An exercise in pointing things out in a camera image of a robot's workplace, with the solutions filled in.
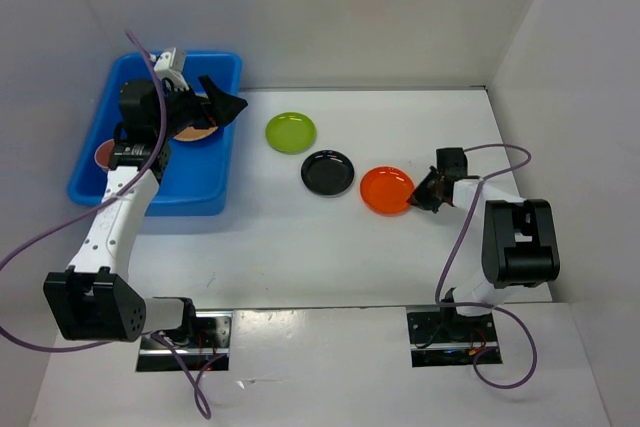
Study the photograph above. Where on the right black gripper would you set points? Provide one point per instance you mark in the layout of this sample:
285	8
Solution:
419	197

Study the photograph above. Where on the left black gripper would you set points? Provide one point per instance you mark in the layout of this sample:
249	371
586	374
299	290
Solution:
224	108

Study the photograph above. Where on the orange-brown woven round tray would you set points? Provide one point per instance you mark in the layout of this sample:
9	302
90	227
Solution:
192	134

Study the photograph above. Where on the orange plastic plate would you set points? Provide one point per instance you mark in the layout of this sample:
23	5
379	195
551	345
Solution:
386	190

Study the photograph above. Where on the pink plastic cup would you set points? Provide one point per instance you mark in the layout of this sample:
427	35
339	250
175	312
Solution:
102	154

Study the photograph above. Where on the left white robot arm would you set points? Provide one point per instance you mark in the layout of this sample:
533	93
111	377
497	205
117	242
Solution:
91	299

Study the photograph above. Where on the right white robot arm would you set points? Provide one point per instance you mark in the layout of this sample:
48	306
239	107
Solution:
519	246

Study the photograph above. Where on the blue plastic bin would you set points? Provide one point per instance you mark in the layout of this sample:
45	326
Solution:
196	178

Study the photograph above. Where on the green plastic plate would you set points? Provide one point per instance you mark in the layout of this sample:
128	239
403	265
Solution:
290	132

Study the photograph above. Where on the black plastic plate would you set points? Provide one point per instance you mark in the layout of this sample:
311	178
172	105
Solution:
327	173

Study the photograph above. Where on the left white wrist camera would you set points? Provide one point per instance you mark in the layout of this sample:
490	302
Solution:
169	64

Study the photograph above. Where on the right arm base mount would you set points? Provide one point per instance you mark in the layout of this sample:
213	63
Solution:
439	340

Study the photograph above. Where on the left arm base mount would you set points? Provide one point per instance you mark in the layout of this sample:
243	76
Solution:
206	348

